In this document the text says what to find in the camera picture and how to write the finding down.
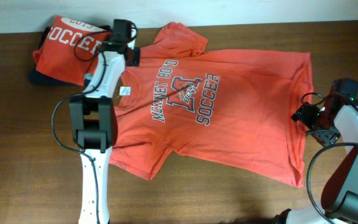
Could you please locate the orange McKinney Boyd soccer t-shirt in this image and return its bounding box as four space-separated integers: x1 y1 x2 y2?
109 22 313 188

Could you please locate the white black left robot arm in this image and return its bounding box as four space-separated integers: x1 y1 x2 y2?
69 19 140 223

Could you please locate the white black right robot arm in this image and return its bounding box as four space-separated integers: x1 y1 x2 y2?
272 78 358 224

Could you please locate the folded orange soccer shirt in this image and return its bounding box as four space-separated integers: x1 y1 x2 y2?
32 15 113 87

